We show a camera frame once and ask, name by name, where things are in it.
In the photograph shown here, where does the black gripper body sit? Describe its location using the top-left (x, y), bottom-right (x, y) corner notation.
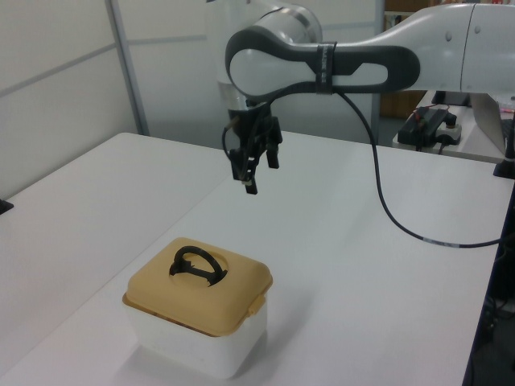
top-left (228, 102), bottom-right (276, 152)

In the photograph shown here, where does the tan lid with black handle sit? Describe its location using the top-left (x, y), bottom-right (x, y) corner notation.
top-left (122, 236), bottom-right (275, 339)

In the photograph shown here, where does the black power supply box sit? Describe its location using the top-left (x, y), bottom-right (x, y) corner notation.
top-left (397, 105), bottom-right (462, 153)

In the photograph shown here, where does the white plastic box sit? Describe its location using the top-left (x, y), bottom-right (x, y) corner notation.
top-left (122, 295), bottom-right (269, 380)

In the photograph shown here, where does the silver laptop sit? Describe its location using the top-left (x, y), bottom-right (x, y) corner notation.
top-left (469, 92), bottom-right (515, 153)

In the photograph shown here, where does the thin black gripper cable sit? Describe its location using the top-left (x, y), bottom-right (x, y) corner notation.
top-left (221, 117), bottom-right (243, 162)

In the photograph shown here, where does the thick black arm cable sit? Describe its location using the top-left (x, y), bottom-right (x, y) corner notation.
top-left (253, 76), bottom-right (505, 248)

